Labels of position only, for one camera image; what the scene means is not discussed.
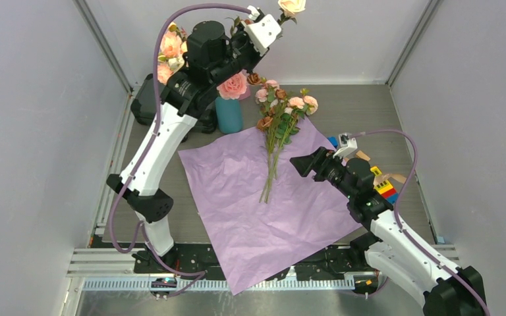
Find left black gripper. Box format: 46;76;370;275
210;20;269;86

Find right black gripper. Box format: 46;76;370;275
291;146;356;200

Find brown rose flower stem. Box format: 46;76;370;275
230;16;262;86

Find large pink rose stem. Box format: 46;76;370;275
217;72;248;99

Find purple and pink wrapping paper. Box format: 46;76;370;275
179;120;359;295

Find pink flower bouquet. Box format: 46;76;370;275
255;77;319;203

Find small peach rose stem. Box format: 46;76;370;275
277;0;306;25

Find cream white rose stem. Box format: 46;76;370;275
167;41;187;72

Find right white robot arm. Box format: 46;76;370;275
290;147;490;315

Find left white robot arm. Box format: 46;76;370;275
106;16;281;273

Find teal vase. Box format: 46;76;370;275
215;97;243;134

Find small blue brick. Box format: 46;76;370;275
327;137;339;148

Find wooden rectangular block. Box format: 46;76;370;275
355;150;371;161

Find peach artificial roses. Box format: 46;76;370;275
157;22;187;85

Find yellow window block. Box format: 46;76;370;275
370;166;395;195

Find red flat brick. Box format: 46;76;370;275
380;188;398;199

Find blue flat brick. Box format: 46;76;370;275
386;194;399;205

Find black carrying case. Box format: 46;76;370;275
130;73;217;134

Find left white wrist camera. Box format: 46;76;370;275
244;5;282;57

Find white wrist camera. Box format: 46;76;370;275
333;133;358;159
244;5;282;57

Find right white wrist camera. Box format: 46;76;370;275
333;133;358;159

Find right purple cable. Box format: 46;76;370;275
349;128;492;316

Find purple cable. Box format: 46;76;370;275
106;3;254;300
349;128;492;316

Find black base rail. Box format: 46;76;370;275
132;244;382;280

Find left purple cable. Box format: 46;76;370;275
106;3;254;300

